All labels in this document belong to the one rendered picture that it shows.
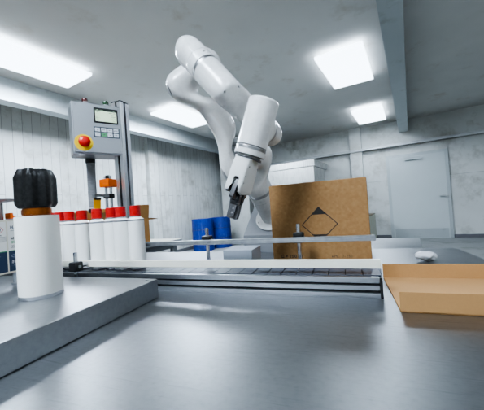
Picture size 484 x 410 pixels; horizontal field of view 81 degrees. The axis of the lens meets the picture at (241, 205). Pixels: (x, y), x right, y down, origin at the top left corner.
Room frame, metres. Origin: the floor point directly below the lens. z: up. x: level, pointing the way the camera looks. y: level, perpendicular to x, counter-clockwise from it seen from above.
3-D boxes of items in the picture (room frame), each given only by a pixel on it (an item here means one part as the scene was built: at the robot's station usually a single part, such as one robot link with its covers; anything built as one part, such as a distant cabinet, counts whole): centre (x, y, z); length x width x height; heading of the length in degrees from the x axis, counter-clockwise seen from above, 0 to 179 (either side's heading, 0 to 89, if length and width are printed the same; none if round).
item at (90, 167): (1.11, 0.58, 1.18); 0.04 x 0.04 x 0.21
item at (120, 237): (0.93, 0.40, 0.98); 0.05 x 0.05 x 0.20
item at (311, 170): (8.07, -1.49, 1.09); 1.70 x 1.30 x 2.18; 59
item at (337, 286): (0.96, 0.46, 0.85); 1.65 x 0.11 x 0.05; 70
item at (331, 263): (0.82, 0.20, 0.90); 1.07 x 0.01 x 0.02; 70
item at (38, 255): (0.67, 0.48, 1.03); 0.09 x 0.09 x 0.30
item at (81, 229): (1.00, 0.57, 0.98); 0.05 x 0.05 x 0.20
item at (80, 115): (1.07, 0.53, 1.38); 0.17 x 0.10 x 0.19; 125
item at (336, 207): (1.00, -0.28, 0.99); 0.30 x 0.24 x 0.27; 69
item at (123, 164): (1.11, 0.45, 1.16); 0.04 x 0.04 x 0.67; 70
